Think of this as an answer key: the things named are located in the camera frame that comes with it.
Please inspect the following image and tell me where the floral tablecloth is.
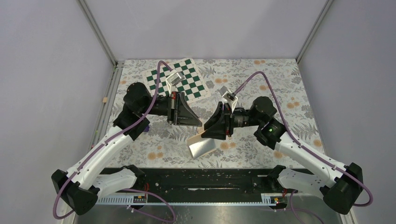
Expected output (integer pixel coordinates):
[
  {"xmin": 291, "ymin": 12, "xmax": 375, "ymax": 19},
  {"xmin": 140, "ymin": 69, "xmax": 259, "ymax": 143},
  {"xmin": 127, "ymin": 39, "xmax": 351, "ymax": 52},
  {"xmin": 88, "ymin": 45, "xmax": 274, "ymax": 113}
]
[{"xmin": 97, "ymin": 58, "xmax": 330, "ymax": 169}]

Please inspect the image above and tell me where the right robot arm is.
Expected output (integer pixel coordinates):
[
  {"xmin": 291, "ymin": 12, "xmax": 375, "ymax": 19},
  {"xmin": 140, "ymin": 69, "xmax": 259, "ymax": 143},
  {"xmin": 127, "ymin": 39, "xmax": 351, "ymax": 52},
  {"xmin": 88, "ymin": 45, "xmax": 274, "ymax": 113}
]
[{"xmin": 202, "ymin": 97, "xmax": 363, "ymax": 215}]

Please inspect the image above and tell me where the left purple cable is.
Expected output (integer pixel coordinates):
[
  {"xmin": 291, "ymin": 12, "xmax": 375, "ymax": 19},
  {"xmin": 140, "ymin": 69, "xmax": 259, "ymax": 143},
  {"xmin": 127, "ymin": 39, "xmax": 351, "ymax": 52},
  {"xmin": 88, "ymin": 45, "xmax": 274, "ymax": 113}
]
[{"xmin": 53, "ymin": 60, "xmax": 177, "ymax": 224}]

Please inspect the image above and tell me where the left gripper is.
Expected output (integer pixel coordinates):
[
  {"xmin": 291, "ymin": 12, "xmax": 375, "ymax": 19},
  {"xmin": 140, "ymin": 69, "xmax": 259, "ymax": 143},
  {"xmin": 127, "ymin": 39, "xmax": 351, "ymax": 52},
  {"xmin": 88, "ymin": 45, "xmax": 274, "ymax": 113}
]
[{"xmin": 141, "ymin": 91, "xmax": 204, "ymax": 126}]

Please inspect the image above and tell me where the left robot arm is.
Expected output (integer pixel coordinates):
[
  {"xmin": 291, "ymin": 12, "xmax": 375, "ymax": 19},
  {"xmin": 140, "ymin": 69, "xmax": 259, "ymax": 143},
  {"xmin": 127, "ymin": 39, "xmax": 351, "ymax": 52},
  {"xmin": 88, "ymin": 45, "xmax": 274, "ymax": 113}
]
[{"xmin": 51, "ymin": 82, "xmax": 202, "ymax": 219}]

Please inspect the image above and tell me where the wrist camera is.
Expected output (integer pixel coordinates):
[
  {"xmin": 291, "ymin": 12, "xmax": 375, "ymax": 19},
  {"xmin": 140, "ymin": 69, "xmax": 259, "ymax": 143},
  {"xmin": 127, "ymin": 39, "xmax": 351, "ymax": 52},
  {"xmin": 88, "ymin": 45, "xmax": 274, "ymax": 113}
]
[
  {"xmin": 219, "ymin": 86, "xmax": 238, "ymax": 111},
  {"xmin": 165, "ymin": 70, "xmax": 185, "ymax": 87}
]

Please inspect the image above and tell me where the beige card holder wallet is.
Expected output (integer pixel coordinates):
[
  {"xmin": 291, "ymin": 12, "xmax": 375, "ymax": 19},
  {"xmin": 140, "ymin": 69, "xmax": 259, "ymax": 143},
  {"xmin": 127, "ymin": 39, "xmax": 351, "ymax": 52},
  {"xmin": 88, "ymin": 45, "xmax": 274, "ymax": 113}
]
[{"xmin": 187, "ymin": 128, "xmax": 217, "ymax": 159}]

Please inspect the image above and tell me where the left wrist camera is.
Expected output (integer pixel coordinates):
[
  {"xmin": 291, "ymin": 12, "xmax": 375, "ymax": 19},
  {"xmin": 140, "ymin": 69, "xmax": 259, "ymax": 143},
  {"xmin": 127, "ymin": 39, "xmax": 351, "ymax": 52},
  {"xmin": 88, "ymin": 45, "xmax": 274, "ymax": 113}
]
[{"xmin": 165, "ymin": 70, "xmax": 185, "ymax": 87}]

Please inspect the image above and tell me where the white slotted cable duct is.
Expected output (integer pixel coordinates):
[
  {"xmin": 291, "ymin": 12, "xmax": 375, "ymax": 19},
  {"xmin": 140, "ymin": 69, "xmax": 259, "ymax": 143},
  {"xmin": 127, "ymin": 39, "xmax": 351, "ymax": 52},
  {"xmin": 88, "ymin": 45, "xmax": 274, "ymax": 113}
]
[{"xmin": 96, "ymin": 193, "xmax": 279, "ymax": 206}]

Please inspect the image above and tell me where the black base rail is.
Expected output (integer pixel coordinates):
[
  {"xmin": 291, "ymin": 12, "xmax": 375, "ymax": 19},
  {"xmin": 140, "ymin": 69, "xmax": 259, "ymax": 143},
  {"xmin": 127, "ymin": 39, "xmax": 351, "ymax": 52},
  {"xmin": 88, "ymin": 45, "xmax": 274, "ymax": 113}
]
[{"xmin": 132, "ymin": 168, "xmax": 292, "ymax": 202}]

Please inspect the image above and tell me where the green white chessboard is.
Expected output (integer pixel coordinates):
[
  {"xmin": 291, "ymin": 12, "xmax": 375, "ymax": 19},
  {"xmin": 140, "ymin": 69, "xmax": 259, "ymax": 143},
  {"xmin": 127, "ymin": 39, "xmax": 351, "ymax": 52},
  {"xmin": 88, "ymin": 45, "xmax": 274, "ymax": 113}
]
[{"xmin": 158, "ymin": 58, "xmax": 211, "ymax": 104}]

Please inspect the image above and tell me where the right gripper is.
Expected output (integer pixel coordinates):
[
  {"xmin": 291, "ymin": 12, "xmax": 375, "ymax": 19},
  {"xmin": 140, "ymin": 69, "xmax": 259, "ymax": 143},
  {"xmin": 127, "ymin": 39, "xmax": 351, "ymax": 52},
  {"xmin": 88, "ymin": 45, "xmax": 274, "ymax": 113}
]
[{"xmin": 200, "ymin": 101, "xmax": 263, "ymax": 140}]

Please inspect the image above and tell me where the purple cable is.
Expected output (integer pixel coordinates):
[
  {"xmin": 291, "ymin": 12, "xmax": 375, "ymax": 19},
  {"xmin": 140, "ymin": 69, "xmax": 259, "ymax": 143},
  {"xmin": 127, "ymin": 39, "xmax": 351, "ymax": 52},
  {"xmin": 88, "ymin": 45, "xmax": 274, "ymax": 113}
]
[
  {"xmin": 232, "ymin": 71, "xmax": 374, "ymax": 224},
  {"xmin": 53, "ymin": 60, "xmax": 177, "ymax": 224}
]

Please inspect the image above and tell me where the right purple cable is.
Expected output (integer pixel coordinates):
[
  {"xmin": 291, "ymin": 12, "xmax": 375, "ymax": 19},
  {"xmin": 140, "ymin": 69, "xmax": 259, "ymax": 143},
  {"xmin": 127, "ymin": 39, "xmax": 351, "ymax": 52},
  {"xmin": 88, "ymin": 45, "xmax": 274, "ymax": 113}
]
[{"xmin": 232, "ymin": 71, "xmax": 374, "ymax": 224}]

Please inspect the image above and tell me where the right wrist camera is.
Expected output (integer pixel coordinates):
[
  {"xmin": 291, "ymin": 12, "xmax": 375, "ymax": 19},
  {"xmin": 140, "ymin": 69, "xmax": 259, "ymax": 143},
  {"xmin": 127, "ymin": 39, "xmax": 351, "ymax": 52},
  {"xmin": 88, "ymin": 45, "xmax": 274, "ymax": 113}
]
[{"xmin": 219, "ymin": 86, "xmax": 238, "ymax": 111}]

